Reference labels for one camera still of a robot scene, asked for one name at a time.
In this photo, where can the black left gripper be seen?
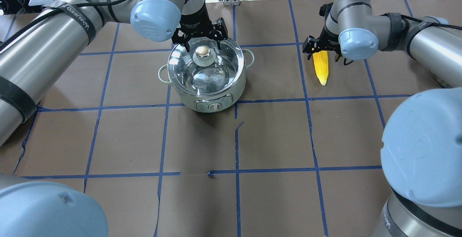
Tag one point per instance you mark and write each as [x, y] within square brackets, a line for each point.
[195, 21]

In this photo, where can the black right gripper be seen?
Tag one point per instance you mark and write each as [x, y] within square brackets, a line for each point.
[331, 36]

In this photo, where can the yellow toy corn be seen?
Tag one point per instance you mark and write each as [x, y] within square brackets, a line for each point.
[321, 65]

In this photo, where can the glass pot lid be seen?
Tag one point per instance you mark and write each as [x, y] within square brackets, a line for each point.
[207, 71]

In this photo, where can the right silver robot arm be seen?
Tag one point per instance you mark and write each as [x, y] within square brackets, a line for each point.
[421, 156]

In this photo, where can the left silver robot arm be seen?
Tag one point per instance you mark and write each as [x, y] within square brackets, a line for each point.
[34, 58]

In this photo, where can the pale green electric pot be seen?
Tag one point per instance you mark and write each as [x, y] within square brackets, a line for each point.
[215, 103]

